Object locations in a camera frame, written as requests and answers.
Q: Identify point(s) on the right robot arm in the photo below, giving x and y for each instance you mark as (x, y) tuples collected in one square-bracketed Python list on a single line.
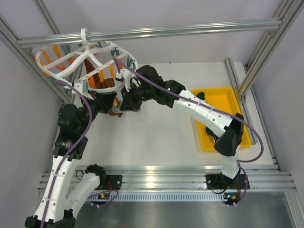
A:
[(145, 84)]

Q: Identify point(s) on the white round clip hanger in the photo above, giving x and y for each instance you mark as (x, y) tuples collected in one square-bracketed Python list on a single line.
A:
[(84, 60)]

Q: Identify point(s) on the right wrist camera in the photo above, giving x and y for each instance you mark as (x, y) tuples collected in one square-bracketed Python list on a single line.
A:
[(125, 76)]

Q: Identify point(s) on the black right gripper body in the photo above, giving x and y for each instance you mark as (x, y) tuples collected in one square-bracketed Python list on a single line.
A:
[(137, 94)]

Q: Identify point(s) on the yellow plastic tray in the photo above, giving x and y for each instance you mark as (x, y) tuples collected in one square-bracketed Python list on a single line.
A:
[(222, 98)]

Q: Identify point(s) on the aluminium top crossbar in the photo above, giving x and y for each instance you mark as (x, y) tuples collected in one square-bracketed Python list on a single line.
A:
[(271, 24)]

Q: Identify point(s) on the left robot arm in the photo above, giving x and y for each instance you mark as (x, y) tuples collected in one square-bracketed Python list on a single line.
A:
[(59, 207)]

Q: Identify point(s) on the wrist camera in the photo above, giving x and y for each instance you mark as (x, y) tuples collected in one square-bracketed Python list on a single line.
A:
[(125, 76), (81, 86)]

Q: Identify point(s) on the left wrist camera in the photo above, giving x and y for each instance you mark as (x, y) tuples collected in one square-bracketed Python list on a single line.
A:
[(81, 86)]

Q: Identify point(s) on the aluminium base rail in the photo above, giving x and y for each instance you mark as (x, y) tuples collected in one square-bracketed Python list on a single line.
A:
[(188, 178)]

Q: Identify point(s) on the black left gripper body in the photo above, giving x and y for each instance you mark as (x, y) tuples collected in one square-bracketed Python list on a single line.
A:
[(97, 103)]

